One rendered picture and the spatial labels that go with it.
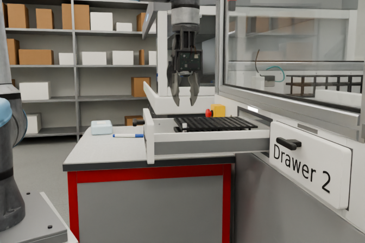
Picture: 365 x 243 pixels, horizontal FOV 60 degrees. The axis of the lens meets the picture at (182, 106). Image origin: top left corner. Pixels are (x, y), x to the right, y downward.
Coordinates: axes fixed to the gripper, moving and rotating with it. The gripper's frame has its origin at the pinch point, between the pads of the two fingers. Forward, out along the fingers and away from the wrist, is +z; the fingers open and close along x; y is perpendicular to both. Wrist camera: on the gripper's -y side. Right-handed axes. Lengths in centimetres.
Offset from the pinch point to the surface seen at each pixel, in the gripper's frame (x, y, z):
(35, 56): -143, -371, -24
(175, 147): -3.3, 5.4, 11.8
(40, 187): -97, -200, 97
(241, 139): 15.0, 5.4, 10.3
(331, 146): 21.2, 35.4, 4.9
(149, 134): -10.4, 7.1, 7.7
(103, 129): -28, -59, 19
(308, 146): 21.2, 28.0, 6.8
